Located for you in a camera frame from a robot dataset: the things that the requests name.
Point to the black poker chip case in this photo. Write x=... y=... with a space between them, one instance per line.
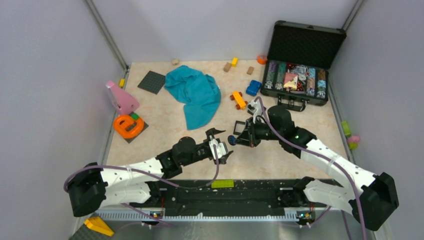
x=298 y=60

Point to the pink plastic toy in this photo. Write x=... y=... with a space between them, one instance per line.
x=123 y=102

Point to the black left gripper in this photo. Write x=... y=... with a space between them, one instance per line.
x=211 y=132

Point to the yellow toy car red wheels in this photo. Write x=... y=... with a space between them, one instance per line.
x=237 y=97

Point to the yellow wedge block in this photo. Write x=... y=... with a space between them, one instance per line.
x=98 y=225

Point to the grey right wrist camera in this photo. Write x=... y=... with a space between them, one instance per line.
x=255 y=108

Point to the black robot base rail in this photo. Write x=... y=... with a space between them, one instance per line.
x=247 y=198

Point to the black lego baseplate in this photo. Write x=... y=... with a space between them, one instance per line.
x=152 y=82

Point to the orange tape roll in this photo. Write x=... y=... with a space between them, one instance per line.
x=262 y=59

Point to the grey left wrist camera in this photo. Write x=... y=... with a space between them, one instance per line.
x=218 y=149

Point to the yellow wooden block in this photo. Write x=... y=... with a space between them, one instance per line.
x=234 y=62

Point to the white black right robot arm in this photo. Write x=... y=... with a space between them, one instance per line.
x=370 y=198

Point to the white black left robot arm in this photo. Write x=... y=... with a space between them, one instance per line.
x=96 y=186

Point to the tan wooden block right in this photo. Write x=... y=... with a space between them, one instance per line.
x=250 y=70

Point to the green pink toy pile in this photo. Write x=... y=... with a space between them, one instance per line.
x=352 y=140

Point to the dark grey mat under toy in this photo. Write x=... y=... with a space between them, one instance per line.
x=129 y=140

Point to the blue toy car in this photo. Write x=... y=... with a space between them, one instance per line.
x=253 y=88

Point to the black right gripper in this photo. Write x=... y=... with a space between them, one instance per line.
x=246 y=138

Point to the orange plastic toy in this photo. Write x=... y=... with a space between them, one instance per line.
x=128 y=125

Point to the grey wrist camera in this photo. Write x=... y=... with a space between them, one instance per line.
x=255 y=108
x=218 y=149

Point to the small yellow block at wall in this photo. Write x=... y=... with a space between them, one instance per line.
x=122 y=83

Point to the tan wooden block left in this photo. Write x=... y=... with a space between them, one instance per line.
x=227 y=67

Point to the black square frame left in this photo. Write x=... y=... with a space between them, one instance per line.
x=239 y=127

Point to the teal garment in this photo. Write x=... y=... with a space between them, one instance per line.
x=199 y=93

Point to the tan wooden block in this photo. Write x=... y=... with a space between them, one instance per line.
x=250 y=70
x=227 y=67

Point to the green label strip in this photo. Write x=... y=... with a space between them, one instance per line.
x=223 y=183

